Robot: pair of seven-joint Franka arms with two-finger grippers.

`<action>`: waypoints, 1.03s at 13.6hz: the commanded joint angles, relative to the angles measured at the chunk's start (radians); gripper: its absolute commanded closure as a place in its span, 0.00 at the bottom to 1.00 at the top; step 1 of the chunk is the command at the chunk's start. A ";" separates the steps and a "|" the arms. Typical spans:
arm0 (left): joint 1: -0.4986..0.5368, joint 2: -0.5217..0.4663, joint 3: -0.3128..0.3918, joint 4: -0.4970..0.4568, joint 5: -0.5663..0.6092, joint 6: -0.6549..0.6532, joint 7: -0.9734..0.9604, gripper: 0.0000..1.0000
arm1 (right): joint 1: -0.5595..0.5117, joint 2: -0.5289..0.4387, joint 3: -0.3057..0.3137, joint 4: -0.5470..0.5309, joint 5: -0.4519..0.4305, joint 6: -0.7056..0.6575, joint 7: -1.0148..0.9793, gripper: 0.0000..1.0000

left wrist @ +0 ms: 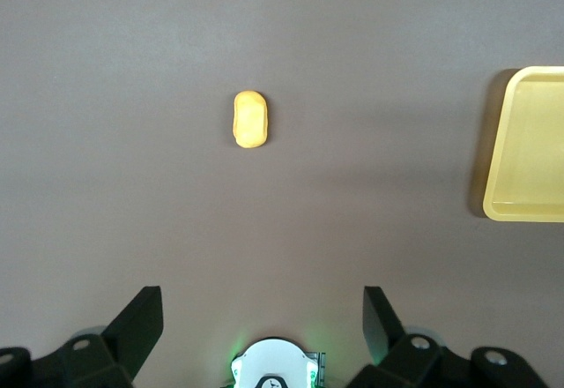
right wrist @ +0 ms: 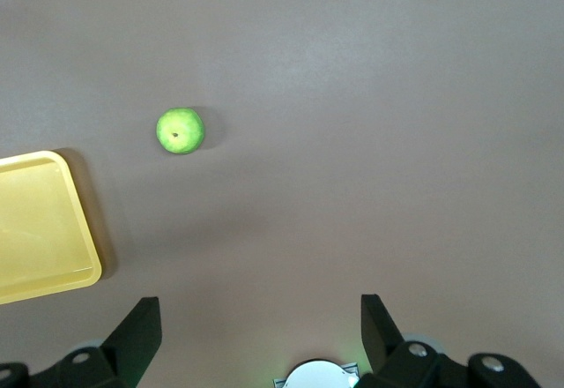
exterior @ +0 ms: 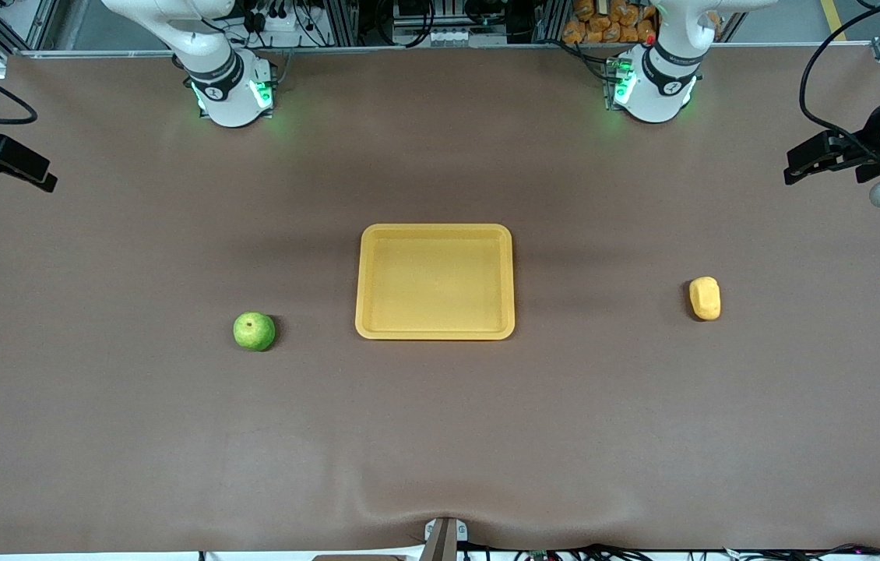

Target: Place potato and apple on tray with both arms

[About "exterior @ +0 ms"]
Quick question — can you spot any table cover mat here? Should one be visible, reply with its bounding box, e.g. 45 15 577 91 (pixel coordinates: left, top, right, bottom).
0 43 880 556

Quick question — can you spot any white power strip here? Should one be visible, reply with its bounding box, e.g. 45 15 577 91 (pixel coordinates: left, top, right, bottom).
249 8 318 49

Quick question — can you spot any yellow potato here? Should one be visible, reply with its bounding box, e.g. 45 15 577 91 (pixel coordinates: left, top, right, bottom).
689 277 722 322

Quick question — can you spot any bag of orange bread rolls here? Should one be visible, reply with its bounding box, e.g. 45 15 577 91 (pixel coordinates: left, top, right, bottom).
561 0 660 44

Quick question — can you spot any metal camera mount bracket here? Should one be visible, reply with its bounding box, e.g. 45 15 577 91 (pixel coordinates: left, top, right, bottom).
424 517 469 561

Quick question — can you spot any green apple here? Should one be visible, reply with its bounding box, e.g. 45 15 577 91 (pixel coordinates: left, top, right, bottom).
233 312 276 352

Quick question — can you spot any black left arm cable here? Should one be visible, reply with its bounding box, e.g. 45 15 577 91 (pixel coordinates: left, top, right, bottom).
799 0 880 161

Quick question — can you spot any yellow plastic tray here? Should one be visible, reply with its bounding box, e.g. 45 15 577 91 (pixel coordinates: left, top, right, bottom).
355 224 516 341

